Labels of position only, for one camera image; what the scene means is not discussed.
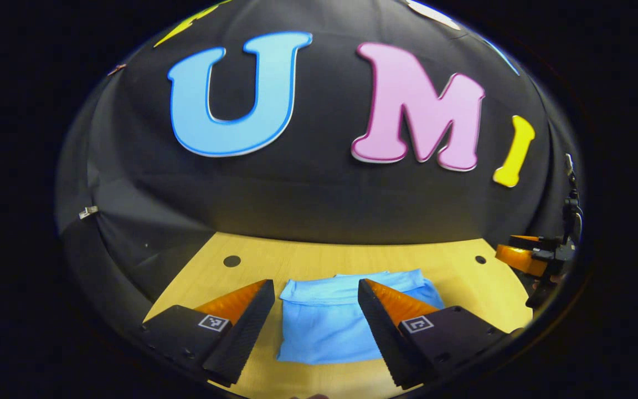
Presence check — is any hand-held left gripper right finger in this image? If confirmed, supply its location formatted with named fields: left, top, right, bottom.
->
left=357, top=278, right=511, bottom=390

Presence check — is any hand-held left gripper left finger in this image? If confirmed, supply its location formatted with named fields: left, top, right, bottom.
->
left=141, top=279, right=276, bottom=388

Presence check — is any light blue polo T-shirt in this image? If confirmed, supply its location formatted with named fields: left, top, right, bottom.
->
left=276, top=269, right=446, bottom=365

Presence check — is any black backdrop cloth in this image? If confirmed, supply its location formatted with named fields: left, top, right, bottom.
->
left=56, top=0, right=585, bottom=311

